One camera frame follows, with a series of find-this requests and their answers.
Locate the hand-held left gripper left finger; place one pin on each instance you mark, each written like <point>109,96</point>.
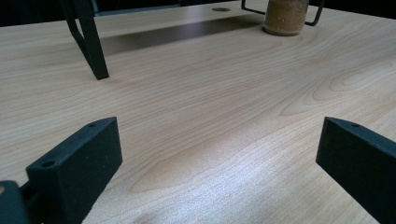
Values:
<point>77,168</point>

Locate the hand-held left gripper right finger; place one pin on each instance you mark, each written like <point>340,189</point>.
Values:
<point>361,161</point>

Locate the black metal stand leg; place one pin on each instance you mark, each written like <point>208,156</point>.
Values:
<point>90,40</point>

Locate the glass jar of brown granules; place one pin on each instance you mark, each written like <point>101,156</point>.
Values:
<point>285,17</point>

